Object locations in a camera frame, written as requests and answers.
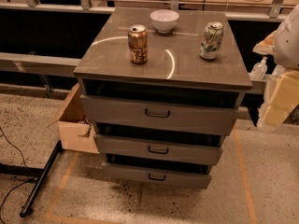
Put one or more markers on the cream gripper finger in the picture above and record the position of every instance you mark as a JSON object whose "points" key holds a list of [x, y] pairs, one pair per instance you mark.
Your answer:
{"points": [[281, 98]]}

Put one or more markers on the orange soda can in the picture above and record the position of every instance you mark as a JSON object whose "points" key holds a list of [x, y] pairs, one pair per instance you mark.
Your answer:
{"points": [[138, 43]]}

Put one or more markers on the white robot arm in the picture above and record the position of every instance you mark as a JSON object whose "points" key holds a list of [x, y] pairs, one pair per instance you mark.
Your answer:
{"points": [[283, 45]]}

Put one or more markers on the green white soda can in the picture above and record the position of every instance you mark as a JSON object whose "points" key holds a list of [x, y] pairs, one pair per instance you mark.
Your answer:
{"points": [[211, 40]]}

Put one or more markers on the white ceramic bowl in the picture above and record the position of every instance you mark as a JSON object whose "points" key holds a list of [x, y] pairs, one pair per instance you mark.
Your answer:
{"points": [[164, 20]]}

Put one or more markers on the grey drawer cabinet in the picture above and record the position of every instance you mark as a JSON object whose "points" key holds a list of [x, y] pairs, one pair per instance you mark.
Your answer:
{"points": [[174, 73]]}

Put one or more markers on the bottom grey drawer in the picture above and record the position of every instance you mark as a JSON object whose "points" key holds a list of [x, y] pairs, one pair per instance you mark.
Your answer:
{"points": [[156, 176]]}

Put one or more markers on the grey drawer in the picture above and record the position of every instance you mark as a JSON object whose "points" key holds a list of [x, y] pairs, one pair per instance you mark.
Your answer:
{"points": [[157, 150], [156, 176], [160, 116]]}

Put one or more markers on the top grey drawer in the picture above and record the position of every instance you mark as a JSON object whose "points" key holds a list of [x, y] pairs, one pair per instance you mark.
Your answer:
{"points": [[160, 116]]}

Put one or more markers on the middle grey drawer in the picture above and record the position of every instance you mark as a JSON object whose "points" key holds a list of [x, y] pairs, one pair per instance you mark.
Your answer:
{"points": [[157, 150]]}

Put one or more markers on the open cardboard box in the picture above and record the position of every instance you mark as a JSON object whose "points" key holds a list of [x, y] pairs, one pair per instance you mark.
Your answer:
{"points": [[76, 132]]}

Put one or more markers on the black metal floor bar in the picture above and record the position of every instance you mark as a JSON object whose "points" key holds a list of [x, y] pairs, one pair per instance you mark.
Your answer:
{"points": [[26, 210]]}

